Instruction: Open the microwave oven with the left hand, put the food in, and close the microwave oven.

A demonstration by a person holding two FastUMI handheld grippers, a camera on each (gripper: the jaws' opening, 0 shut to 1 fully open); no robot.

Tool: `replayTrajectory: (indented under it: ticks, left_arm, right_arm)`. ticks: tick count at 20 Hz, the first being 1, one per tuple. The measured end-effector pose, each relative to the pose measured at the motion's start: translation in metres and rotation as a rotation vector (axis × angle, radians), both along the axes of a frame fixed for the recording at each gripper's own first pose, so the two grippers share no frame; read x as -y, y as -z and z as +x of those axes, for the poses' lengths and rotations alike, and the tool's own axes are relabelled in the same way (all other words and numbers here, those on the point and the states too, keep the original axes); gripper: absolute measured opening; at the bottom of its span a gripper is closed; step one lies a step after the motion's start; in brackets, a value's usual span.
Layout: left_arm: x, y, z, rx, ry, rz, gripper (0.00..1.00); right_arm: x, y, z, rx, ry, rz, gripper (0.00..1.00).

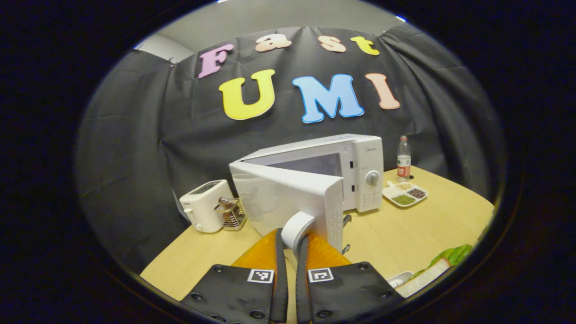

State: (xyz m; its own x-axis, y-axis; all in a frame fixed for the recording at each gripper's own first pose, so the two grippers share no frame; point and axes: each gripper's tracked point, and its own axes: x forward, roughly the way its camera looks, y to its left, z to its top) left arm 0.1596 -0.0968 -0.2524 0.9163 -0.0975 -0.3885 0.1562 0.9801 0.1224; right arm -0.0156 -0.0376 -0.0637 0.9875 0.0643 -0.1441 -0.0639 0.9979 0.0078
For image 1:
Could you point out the white microwave oven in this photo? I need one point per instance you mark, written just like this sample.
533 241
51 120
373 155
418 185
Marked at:
360 162

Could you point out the black backdrop cloth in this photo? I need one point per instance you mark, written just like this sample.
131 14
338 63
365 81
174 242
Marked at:
135 157

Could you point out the white divided dish of beans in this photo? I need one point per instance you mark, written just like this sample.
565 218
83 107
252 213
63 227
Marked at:
392 192

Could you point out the sandwich with lettuce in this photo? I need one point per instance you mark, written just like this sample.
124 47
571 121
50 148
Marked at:
427 279

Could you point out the small brown object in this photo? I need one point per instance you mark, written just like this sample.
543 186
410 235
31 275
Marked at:
225 203

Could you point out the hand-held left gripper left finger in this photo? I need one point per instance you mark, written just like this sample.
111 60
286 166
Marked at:
281 279

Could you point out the clear bottle red label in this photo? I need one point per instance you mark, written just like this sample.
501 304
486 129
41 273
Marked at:
403 164

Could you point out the white toaster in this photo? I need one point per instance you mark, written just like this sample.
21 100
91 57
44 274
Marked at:
202 211

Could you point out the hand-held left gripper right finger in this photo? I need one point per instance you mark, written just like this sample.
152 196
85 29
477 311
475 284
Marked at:
300 288

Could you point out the white rectangular tray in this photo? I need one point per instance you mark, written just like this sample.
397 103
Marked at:
400 276

